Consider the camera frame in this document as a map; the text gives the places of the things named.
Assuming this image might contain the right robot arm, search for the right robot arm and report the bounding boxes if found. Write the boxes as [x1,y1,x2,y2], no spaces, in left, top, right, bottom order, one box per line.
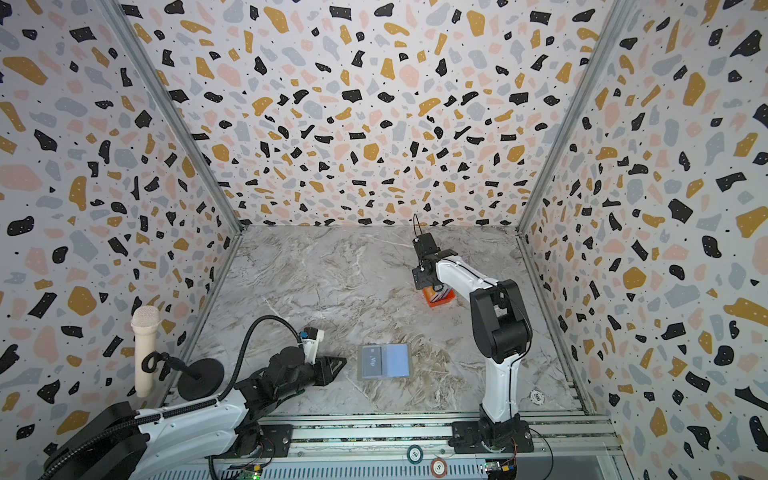
[412,233,533,424]

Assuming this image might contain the black corrugated cable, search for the black corrugated cable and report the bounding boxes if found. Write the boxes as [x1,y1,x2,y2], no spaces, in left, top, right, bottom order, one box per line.
[38,315,304,480]

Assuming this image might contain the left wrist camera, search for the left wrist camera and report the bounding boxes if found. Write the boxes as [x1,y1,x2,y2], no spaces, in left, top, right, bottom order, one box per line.
[300,326,324,365]

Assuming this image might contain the red card tray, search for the red card tray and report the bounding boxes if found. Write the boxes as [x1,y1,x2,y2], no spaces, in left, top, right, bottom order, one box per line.
[421,285,455,308]

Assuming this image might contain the beige microphone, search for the beige microphone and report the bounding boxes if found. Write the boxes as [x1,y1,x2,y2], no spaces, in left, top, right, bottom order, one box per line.
[130,305,161,398]

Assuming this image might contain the black microphone stand base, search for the black microphone stand base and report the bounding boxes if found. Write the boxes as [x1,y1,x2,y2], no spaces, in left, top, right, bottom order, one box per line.
[177,358,225,401]

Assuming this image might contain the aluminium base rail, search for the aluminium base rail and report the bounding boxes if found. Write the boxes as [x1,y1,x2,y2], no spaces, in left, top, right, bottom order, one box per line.
[119,413,631,480]

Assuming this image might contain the beige leather card holder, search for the beige leather card holder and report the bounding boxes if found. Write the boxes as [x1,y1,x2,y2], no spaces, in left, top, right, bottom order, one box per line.
[358,344,411,380]

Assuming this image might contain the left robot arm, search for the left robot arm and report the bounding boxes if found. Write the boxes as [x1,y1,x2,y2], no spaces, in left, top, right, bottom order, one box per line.
[41,347,347,479]

